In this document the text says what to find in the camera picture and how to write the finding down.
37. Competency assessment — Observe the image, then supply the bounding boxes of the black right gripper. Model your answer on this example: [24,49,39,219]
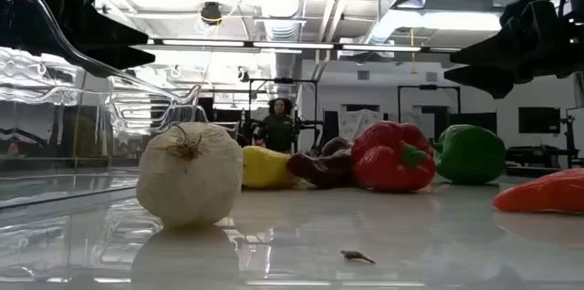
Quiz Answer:
[443,0,584,100]

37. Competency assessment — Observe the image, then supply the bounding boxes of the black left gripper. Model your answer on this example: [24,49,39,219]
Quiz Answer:
[0,0,157,71]

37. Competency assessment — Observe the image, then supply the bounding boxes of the green bell pepper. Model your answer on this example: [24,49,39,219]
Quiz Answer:
[432,124,507,185]

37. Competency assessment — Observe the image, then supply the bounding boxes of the orange pepper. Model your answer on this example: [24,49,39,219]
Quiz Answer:
[491,167,584,215]

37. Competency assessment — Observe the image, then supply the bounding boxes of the red bell pepper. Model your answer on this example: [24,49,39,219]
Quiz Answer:
[349,120,437,193]

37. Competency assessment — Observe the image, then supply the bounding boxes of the white onion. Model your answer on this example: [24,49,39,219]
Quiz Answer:
[135,120,245,230]

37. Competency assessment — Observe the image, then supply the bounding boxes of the dark purple eggplant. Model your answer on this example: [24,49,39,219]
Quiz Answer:
[286,151,360,190]

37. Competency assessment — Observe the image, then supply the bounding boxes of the yellow corn cob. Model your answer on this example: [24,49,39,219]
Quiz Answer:
[241,145,300,190]

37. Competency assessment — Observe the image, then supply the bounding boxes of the black partition panel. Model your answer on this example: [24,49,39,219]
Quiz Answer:
[449,111,498,135]

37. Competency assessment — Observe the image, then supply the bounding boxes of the large clear plastic basket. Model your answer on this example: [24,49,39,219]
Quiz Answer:
[0,0,204,212]

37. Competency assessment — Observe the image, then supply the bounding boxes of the clear glass bowl right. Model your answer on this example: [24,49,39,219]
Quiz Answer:
[107,91,241,145]

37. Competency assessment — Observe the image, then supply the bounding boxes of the dark background workbench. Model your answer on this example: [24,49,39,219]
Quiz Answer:
[505,145,580,168]

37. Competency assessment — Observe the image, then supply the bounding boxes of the black background equipment stand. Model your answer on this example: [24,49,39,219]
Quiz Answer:
[559,106,584,168]

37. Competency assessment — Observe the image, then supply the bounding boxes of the white patterned cloth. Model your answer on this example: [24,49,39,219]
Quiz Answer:
[337,108,382,143]

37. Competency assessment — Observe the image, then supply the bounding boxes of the black overhead light bar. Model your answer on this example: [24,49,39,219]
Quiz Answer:
[131,37,462,54]

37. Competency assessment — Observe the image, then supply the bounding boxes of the person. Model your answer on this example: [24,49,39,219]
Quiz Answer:
[257,97,300,154]

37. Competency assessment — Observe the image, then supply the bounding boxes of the small brown dried stem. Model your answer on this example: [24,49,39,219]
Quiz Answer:
[339,249,377,265]

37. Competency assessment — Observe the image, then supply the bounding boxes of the black metal frame stand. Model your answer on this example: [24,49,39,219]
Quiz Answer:
[397,83,463,122]
[247,78,319,154]

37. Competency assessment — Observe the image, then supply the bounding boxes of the black wall monitor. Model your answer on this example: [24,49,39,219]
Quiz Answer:
[517,106,562,135]

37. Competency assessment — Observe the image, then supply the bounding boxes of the black overhead camera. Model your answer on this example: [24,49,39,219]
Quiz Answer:
[200,1,224,26]

